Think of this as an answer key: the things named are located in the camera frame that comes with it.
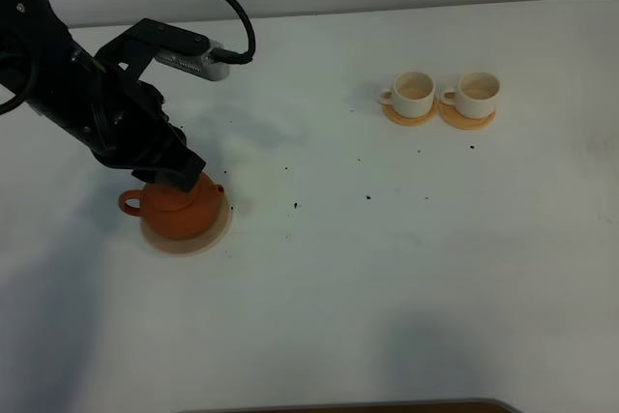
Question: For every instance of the right white teacup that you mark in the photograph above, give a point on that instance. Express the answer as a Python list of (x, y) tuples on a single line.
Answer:
[(475, 95)]

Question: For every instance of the right small wooden coaster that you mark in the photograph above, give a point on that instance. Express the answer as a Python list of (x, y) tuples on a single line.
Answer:
[(450, 116)]

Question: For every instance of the dark brown table edge object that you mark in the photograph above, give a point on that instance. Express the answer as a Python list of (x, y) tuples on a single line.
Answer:
[(450, 405)]

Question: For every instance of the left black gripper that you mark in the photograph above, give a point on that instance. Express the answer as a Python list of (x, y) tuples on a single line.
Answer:
[(118, 118)]

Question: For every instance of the left small wooden coaster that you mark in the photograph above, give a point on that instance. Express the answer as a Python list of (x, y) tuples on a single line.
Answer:
[(396, 118)]

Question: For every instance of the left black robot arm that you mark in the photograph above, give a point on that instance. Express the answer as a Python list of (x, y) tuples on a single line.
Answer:
[(22, 22)]

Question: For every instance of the small wooden coaster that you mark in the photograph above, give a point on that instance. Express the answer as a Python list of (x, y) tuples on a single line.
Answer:
[(396, 118), (450, 116)]

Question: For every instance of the left white teacup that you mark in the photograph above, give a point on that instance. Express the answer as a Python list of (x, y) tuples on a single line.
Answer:
[(410, 96)]

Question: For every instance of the large round wooden coaster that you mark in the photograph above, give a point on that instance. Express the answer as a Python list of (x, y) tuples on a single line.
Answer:
[(196, 245)]

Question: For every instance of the brown clay teapot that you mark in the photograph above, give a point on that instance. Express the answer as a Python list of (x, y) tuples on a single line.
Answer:
[(174, 214)]

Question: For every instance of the white teacup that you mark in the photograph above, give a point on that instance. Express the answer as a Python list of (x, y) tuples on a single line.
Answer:
[(410, 96), (475, 95)]

